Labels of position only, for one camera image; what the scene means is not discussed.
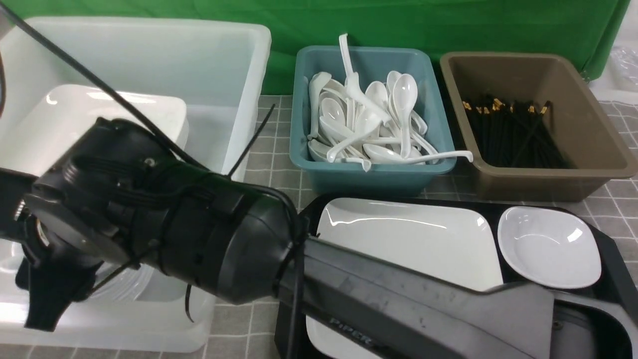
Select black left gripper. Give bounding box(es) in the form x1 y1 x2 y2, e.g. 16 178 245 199
14 254 98 332

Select large white square plate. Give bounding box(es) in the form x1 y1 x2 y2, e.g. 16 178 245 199
305 197 504 359

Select small white bowl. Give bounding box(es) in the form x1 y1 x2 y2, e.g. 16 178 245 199
497 206 602 290

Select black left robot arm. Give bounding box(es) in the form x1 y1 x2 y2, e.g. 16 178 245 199
1 118 637 359

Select stack of small white bowls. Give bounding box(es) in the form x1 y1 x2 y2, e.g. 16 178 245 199
89 264 154 301

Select stack of white square plates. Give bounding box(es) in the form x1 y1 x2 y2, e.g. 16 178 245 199
0 84 189 177

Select grey checked tablecloth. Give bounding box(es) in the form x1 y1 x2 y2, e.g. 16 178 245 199
0 96 638 359

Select black plastic serving tray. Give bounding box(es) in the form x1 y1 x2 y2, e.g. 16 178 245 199
274 194 638 359

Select large translucent white tub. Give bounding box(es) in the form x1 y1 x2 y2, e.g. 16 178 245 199
0 16 271 353

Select pile of white spoons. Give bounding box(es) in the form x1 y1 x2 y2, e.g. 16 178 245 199
306 33 474 172

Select teal plastic spoon bin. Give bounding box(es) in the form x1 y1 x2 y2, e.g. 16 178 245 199
290 45 456 197

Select pile of black chopsticks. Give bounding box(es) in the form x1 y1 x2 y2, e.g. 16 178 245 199
462 95 572 170

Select brown plastic chopstick bin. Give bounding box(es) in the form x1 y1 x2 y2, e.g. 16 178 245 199
440 52 637 201

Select green backdrop cloth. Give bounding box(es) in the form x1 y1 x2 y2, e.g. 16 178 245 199
6 0 630 95

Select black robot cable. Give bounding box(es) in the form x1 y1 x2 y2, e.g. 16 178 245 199
0 2 306 359

